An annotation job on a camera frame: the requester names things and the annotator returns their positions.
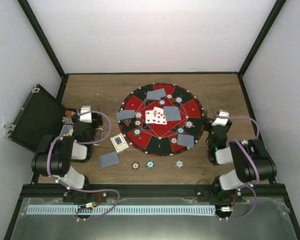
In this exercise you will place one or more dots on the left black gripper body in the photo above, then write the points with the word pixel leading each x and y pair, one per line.
pixel 96 124

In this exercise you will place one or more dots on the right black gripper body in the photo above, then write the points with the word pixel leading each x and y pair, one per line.
pixel 210 142

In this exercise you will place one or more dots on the blue card seat ten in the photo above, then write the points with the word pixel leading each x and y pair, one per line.
pixel 185 140

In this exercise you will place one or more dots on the blue white chip seat nine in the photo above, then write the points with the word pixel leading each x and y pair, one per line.
pixel 188 124

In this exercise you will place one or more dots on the blue playing card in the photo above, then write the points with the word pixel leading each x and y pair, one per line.
pixel 125 114
pixel 161 92

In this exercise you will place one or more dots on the blue orange chip stack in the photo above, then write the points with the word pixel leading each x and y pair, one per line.
pixel 179 164

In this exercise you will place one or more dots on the face-down card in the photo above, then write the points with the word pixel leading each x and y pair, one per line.
pixel 172 113

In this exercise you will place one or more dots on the blue white chip seat seven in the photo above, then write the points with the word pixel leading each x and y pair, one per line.
pixel 178 99

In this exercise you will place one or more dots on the teal chip seat two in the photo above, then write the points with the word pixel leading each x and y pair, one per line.
pixel 137 132

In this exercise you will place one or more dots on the blue white chip seat three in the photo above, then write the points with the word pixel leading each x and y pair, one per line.
pixel 138 115

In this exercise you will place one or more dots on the face-up heart card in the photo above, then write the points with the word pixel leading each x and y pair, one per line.
pixel 160 118

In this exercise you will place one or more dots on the brown 100 chip stack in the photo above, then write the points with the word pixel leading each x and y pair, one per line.
pixel 135 165

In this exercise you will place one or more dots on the teal chip seat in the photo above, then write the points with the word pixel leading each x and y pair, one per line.
pixel 162 102

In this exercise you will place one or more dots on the teal chip stack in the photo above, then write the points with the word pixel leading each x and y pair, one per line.
pixel 150 164

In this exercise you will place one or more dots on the face-up spade card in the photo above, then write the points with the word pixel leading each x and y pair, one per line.
pixel 150 116

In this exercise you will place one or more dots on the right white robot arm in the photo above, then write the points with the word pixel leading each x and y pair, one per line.
pixel 250 158

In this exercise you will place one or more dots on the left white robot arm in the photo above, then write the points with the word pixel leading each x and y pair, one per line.
pixel 53 157

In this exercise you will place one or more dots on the card box in case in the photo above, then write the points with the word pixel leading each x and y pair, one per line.
pixel 67 130

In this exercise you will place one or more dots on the chips in case top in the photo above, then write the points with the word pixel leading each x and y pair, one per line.
pixel 67 118

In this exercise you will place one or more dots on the black poker chip case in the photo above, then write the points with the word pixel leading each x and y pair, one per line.
pixel 40 115

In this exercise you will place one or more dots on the triangular all in marker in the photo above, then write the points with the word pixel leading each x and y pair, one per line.
pixel 127 122

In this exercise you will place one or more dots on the round red black poker mat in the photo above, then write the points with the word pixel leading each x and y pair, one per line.
pixel 155 139

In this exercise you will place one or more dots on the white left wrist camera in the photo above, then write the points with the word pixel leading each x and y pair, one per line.
pixel 85 114

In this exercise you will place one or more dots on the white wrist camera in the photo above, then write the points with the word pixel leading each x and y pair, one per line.
pixel 85 114
pixel 221 118

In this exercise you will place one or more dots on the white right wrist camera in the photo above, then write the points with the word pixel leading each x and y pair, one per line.
pixel 221 118

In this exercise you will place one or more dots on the black front mounting rail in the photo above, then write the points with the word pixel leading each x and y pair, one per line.
pixel 203 193

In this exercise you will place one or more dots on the perforated light blue rail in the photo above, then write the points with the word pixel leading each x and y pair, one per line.
pixel 145 210

